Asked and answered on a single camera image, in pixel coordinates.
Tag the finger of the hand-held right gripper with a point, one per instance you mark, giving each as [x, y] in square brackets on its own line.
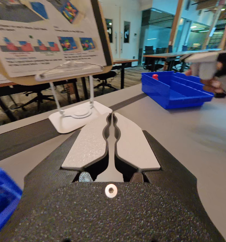
[203, 57]

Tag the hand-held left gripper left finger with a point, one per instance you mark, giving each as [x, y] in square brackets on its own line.
[86, 147]

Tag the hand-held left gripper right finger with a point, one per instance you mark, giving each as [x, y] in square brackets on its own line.
[135, 149]

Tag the blue plastic storage bin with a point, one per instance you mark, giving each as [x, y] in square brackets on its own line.
[3, 181]
[181, 96]

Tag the red toy building block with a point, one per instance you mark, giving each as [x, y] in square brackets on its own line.
[155, 76]

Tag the person's right hand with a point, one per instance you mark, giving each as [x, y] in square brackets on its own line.
[213, 86]

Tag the wooden office desk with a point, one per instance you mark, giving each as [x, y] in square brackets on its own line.
[124, 60]
[162, 55]

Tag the black office chair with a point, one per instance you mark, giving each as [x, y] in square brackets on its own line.
[105, 75]
[149, 51]
[35, 88]

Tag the black door sign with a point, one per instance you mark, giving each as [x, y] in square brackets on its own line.
[127, 32]
[109, 30]

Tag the black-legged office desk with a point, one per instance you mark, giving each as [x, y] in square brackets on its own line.
[1, 81]

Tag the wood-framed poster board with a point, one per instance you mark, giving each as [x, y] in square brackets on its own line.
[48, 28]

